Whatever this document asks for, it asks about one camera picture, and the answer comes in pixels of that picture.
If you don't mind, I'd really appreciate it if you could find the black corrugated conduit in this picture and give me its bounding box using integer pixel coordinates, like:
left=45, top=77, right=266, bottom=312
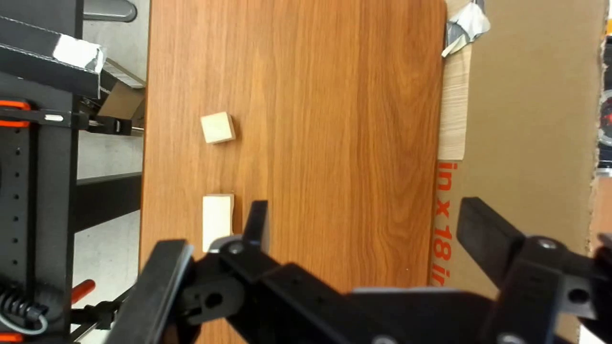
left=0, top=283, right=43, bottom=322

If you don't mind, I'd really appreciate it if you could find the black beam with white label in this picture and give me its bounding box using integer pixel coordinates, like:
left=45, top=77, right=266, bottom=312
left=0, top=14, right=106, bottom=100

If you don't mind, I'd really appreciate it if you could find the large cardboard sheet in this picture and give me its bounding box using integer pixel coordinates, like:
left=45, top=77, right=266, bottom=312
left=425, top=0, right=609, bottom=344

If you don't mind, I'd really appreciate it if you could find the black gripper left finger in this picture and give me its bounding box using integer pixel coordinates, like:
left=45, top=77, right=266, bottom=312
left=104, top=199, right=385, bottom=344

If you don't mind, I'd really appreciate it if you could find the silver duct tape piece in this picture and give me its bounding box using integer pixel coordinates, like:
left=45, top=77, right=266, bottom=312
left=441, top=0, right=494, bottom=60

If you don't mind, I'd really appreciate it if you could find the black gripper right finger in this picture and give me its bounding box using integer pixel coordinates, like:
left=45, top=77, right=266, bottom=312
left=458, top=195, right=612, bottom=344

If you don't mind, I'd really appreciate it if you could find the wooden cube block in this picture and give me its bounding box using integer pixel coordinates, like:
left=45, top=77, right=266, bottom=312
left=200, top=111, right=238, bottom=148

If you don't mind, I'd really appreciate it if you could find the grey coiled cable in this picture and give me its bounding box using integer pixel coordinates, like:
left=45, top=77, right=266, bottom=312
left=0, top=304, right=52, bottom=339

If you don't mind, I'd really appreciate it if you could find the wooden arch block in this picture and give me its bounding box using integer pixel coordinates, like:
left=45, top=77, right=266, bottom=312
left=201, top=192, right=238, bottom=255

